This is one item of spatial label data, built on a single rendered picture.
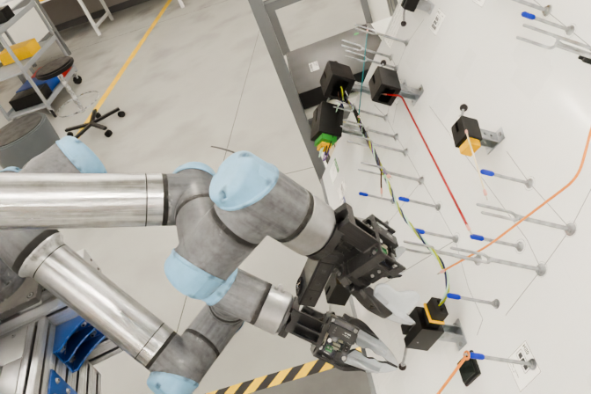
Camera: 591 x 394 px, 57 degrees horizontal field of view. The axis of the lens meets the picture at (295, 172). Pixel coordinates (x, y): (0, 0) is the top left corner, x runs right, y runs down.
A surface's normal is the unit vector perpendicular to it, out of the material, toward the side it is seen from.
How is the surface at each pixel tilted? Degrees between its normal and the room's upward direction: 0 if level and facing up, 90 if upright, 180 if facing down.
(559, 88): 52
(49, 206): 72
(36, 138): 94
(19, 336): 0
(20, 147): 94
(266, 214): 88
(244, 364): 0
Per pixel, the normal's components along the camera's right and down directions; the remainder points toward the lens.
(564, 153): -0.94, -0.21
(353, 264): -0.71, -0.51
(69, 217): 0.27, 0.55
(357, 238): 0.07, 0.65
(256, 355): -0.32, -0.76
